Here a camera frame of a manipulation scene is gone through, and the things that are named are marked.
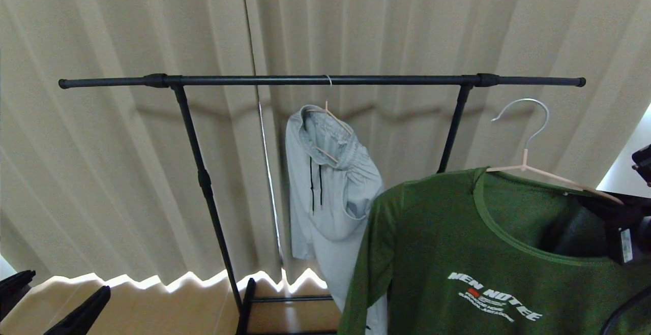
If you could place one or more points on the pale grey shorts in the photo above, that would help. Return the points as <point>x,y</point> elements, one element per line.
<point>330,213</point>

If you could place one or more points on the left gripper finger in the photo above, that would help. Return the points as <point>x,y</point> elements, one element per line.
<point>81,314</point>
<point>15,289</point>

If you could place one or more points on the green long-sleeved shirt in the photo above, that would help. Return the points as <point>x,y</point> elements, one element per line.
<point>432,253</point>

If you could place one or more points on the beige curtain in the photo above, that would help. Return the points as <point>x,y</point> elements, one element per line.
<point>101,172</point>

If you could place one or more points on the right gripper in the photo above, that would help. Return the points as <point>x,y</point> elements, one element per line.
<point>633,215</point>

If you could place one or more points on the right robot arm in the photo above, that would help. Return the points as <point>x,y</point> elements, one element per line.
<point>645,164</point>

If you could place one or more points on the pink clothes hanger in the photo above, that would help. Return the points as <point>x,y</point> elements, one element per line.
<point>525,159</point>
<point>338,120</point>

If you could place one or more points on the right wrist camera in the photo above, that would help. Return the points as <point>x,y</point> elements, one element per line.
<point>638,246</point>

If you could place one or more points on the black clothes rack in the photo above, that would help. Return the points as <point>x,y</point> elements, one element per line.
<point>305,79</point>

